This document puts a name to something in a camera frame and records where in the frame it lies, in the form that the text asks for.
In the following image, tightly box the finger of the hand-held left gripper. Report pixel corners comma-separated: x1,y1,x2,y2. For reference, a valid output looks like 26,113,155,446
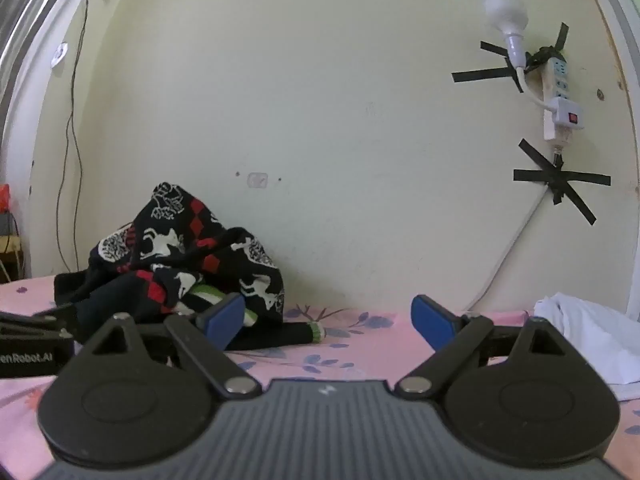
0,310,77,344

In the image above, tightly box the thin black wall wire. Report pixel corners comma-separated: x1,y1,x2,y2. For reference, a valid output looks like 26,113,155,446
54,0,120,273

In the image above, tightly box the white door frame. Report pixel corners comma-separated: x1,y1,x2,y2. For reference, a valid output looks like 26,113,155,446
575,0,640,321

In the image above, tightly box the white plug adapter red switch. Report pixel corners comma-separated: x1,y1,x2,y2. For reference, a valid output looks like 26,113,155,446
544,97,587,132

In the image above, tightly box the black deer print sweater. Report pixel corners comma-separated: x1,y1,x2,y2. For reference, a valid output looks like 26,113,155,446
89,182,286,326

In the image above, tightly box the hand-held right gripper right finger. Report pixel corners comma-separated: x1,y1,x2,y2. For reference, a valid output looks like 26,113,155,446
394,295,578,401

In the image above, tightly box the white power cable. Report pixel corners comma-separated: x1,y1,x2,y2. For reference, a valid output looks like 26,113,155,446
462,145,565,313

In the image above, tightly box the metal window frame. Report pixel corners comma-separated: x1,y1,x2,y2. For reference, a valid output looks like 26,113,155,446
0,0,108,201

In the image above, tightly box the white power strip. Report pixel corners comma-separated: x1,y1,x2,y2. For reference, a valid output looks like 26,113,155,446
540,57,572,143

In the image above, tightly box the pink floral bedsheet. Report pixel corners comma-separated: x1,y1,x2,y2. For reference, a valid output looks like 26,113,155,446
0,275,640,480

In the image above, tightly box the white cloth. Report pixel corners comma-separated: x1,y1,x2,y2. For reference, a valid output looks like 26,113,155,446
532,292,640,401

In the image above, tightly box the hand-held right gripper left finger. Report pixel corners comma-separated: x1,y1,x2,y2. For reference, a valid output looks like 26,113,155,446
80,293,262,401

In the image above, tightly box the yellow wooden stand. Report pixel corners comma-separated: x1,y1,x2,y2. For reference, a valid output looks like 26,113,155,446
0,212,26,283

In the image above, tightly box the white light bulb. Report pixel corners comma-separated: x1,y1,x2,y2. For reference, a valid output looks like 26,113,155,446
482,0,531,68

